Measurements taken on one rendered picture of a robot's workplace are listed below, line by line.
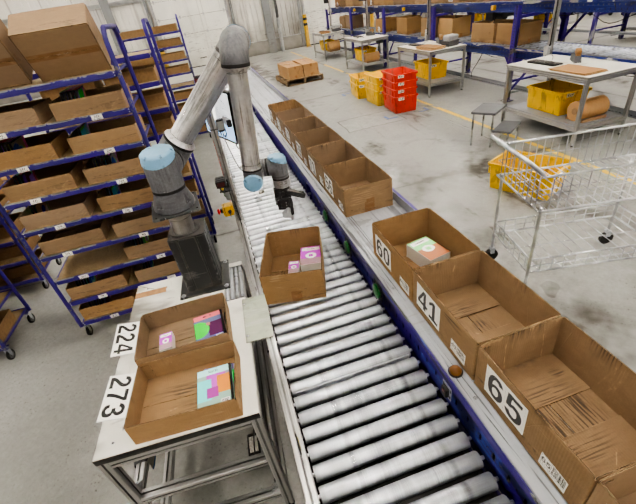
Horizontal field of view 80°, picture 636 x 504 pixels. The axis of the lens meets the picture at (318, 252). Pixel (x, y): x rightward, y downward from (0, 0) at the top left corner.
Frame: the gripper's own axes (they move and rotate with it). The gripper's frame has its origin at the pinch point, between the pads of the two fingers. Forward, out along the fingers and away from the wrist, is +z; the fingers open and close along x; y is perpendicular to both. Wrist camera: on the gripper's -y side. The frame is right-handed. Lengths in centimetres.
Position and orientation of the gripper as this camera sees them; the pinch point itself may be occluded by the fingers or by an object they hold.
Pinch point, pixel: (293, 217)
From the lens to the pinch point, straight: 212.0
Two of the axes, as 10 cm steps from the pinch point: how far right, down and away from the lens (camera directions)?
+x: 3.0, 5.1, -8.1
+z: 1.4, 8.2, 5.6
